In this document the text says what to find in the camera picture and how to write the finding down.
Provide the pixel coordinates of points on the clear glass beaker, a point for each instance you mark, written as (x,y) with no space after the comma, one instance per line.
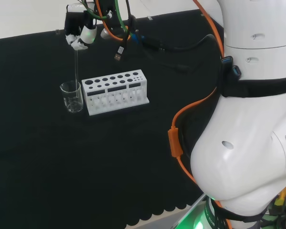
(72,105)

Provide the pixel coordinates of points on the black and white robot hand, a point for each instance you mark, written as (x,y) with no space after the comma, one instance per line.
(72,23)

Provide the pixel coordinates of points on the white test tube rack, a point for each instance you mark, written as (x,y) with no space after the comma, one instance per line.
(102,108)

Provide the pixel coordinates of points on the clear glass rod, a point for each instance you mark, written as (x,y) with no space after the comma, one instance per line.
(76,71)

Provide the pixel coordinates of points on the grey round cap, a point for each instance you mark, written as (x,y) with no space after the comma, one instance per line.
(105,34)

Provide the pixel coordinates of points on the black bench cloth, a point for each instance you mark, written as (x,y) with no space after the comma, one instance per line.
(62,155)

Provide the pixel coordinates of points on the blue USB plug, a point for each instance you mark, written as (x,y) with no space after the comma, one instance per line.
(227,60)
(237,71)

